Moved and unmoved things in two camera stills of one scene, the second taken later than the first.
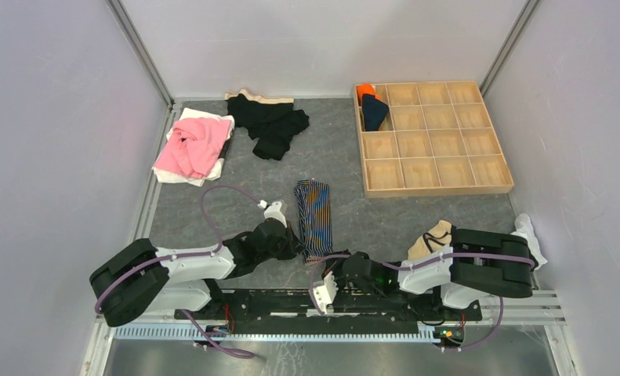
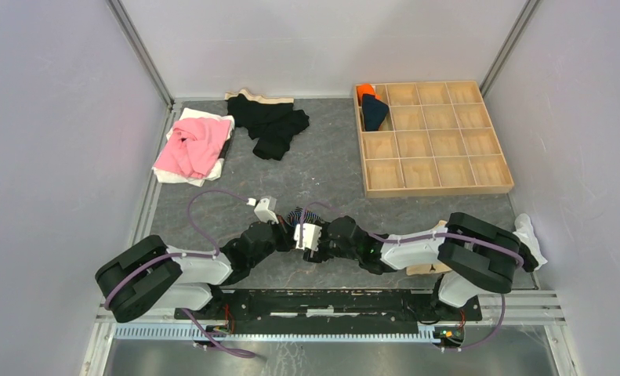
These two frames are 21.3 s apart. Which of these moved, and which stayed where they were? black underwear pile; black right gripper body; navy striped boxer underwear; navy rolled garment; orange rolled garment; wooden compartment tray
Moved: black right gripper body; navy striped boxer underwear
Stayed: navy rolled garment; wooden compartment tray; orange rolled garment; black underwear pile
